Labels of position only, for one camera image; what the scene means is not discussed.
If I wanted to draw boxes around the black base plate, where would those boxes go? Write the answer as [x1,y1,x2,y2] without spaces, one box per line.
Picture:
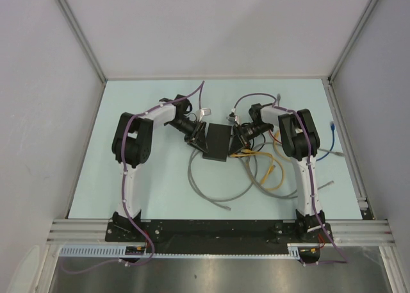
[104,218,334,255]

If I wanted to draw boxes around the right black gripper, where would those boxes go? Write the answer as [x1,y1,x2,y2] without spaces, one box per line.
[227,122,272,157]

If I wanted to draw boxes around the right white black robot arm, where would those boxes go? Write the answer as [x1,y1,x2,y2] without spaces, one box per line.
[229,103,325,242]

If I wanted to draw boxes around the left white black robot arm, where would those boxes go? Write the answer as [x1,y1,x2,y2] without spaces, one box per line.
[111,95,208,242]

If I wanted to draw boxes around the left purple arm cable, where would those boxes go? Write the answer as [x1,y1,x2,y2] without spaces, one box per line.
[60,80,206,273]

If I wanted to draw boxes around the blue ethernet cable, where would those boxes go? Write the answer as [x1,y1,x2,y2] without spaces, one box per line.
[316,121,337,161]

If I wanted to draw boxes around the aluminium frame rail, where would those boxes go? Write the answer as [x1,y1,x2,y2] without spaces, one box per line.
[46,219,395,247]

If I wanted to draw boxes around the right grey cable duct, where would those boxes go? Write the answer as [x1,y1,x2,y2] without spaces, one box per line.
[287,243,321,258]

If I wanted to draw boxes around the black network switch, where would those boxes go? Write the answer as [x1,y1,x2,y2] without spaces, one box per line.
[202,123,232,162]

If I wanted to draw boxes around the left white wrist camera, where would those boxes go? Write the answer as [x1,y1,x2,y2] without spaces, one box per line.
[195,108,211,121]

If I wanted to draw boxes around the grey slotted cable duct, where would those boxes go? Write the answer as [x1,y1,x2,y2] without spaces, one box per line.
[60,245,145,258]

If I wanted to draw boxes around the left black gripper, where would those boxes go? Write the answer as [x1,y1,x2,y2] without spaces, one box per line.
[167,117,208,153]

